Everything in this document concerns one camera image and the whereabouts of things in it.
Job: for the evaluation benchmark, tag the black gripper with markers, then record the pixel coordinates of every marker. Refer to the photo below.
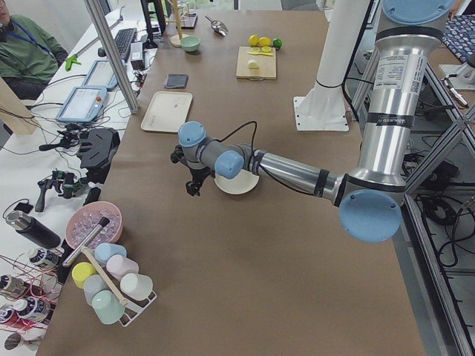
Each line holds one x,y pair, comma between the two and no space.
198,173

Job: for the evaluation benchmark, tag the grey round plate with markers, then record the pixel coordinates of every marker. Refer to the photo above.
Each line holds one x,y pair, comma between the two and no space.
243,183

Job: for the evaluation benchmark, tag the white steamed bun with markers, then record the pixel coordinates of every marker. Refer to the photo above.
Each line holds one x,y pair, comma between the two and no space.
252,64

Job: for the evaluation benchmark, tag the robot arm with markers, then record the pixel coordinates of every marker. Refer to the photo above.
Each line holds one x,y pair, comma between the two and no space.
357,167

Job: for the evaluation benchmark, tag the cream rabbit tray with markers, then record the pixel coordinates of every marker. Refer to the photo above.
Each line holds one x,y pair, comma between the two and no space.
167,111

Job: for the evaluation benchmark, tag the metal scoop black tip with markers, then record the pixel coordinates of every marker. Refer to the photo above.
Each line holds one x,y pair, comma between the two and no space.
104,221

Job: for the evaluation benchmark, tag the black plastic stand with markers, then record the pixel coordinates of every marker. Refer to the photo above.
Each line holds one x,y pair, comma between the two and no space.
96,151

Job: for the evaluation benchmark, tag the grey folded cloth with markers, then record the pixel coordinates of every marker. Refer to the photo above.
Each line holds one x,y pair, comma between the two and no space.
176,81

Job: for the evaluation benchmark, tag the pink cup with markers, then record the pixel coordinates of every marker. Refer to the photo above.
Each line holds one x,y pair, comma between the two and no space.
118,266

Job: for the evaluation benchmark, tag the blue cup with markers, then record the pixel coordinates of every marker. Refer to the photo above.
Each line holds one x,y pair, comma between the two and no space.
104,251

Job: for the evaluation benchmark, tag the white cup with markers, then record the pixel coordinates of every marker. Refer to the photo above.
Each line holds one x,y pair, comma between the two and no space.
136,286

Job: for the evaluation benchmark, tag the pink bowl of ice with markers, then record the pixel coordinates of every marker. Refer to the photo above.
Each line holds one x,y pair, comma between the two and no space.
87,218

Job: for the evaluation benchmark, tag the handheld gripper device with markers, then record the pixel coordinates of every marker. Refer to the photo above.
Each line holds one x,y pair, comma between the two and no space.
64,184

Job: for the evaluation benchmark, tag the near teach pendant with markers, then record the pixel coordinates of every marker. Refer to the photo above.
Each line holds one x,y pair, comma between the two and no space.
83,104

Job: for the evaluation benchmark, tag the teach pendant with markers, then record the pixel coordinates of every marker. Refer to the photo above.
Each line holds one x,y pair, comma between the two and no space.
101,74
83,104

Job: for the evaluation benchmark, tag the bamboo cutting board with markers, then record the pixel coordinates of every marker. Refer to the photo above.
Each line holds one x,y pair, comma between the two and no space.
267,65

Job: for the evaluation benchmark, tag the grey cup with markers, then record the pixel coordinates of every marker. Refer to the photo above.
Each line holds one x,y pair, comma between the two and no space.
92,286

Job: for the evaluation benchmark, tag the yellow cup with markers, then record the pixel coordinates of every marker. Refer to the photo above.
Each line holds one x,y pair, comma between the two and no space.
81,272

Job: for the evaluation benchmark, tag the green bowl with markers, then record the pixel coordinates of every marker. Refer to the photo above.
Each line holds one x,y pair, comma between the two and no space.
190,44

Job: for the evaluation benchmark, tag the far teach pendant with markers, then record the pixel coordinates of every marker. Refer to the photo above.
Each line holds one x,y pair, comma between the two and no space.
101,74

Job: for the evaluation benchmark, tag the yellow plastic knife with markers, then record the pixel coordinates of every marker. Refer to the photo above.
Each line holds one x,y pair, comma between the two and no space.
260,53

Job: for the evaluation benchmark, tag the wooden mug tree stand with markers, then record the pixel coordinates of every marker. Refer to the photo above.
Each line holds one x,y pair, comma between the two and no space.
176,39

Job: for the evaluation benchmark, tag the mint green cup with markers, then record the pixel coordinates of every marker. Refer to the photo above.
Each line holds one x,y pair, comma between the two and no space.
107,307

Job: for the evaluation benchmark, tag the lower whole lemon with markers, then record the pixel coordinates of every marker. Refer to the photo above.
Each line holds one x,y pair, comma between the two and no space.
254,40

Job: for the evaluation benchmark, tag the whole lemon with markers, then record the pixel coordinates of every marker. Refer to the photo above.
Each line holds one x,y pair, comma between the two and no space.
254,40
264,41

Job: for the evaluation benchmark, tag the upper whole lemon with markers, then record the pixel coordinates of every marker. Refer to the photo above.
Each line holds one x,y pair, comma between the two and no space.
264,41

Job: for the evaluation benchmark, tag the silver metal scoop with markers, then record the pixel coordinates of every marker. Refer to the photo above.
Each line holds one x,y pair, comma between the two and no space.
218,27

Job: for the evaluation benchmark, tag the black keyboard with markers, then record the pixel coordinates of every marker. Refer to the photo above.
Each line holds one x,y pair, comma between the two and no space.
123,40

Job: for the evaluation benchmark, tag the black thermos bottle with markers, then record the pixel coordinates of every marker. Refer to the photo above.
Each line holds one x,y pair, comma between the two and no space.
33,230

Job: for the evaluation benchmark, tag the green plastic clamp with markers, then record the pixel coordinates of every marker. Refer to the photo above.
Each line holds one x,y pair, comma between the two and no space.
71,61

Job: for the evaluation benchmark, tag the person in green shirt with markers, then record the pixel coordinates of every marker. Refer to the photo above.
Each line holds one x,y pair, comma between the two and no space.
30,56

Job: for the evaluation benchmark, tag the wooden rack handle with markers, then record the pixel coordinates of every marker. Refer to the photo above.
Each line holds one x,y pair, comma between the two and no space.
117,293

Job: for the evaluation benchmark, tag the white wire cup rack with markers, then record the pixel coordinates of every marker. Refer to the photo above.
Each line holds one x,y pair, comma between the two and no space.
134,308

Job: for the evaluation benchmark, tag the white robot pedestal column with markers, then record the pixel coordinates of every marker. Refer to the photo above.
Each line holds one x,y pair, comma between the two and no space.
348,19

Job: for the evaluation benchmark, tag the aluminium frame post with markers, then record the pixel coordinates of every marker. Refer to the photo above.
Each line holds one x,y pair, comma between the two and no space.
100,23

